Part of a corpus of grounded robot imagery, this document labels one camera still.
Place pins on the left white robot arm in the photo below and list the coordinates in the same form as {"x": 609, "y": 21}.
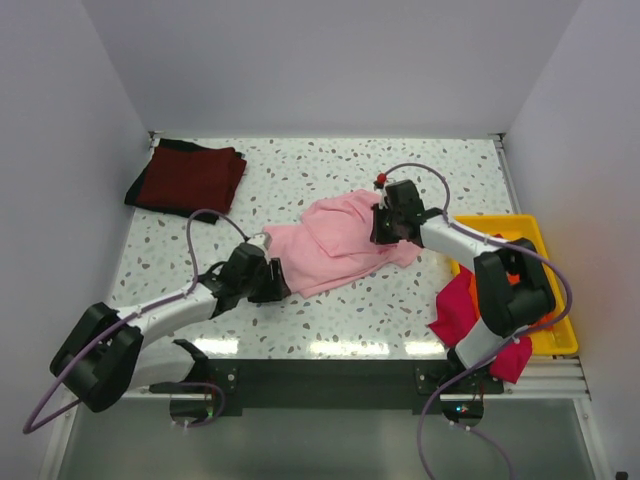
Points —
{"x": 99, "y": 360}

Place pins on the magenta t shirt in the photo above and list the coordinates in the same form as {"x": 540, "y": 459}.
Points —
{"x": 456, "y": 317}

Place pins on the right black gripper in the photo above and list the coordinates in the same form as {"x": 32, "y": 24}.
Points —
{"x": 377, "y": 236}

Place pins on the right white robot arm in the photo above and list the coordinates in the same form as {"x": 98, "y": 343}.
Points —
{"x": 512, "y": 289}

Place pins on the folded dark red t shirt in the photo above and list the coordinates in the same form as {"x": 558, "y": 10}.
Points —
{"x": 192, "y": 182}

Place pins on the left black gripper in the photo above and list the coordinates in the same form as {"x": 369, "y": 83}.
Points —
{"x": 276, "y": 287}

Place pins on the folded black t shirt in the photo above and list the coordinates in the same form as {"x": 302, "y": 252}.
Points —
{"x": 150, "y": 170}

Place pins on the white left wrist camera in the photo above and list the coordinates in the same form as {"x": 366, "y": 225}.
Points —
{"x": 261, "y": 240}

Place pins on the pink t shirt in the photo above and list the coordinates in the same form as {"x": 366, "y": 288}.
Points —
{"x": 330, "y": 245}

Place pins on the orange t shirt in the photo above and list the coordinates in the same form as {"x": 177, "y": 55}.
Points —
{"x": 472, "y": 295}

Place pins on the yellow plastic bin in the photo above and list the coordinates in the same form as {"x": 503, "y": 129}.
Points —
{"x": 556, "y": 340}

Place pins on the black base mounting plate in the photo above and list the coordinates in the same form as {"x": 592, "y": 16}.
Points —
{"x": 235, "y": 386}

